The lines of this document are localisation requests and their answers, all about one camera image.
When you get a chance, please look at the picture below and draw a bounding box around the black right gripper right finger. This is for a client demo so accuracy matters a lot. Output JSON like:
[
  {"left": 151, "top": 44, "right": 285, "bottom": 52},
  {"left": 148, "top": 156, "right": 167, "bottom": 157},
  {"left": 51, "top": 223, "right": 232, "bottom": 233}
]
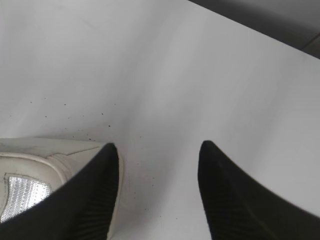
[{"left": 197, "top": 140, "right": 320, "bottom": 240}]

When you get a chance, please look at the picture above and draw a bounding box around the cream fabric zipper bag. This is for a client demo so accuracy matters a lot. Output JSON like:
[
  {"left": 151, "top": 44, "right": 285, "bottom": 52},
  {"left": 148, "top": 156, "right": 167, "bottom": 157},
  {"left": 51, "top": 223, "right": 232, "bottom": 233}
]
[{"left": 0, "top": 137, "right": 124, "bottom": 227}]

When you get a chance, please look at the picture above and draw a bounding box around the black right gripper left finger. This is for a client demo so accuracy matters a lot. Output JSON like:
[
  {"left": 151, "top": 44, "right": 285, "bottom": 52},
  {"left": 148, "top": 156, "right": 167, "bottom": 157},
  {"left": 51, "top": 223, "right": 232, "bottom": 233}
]
[{"left": 0, "top": 143, "right": 119, "bottom": 240}]

